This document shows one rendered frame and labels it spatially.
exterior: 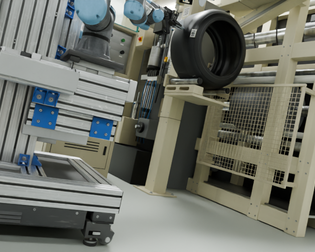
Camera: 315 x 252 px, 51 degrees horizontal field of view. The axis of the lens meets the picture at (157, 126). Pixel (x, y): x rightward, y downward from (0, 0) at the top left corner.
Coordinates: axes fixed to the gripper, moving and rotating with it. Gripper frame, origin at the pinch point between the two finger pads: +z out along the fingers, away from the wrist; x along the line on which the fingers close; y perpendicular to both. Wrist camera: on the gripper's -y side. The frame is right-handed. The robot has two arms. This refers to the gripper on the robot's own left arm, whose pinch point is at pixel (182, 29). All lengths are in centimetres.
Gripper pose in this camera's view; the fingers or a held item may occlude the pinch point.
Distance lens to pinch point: 245.0
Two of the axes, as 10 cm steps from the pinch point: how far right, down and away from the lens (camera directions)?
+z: 7.9, 2.9, 5.4
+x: -5.4, -0.9, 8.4
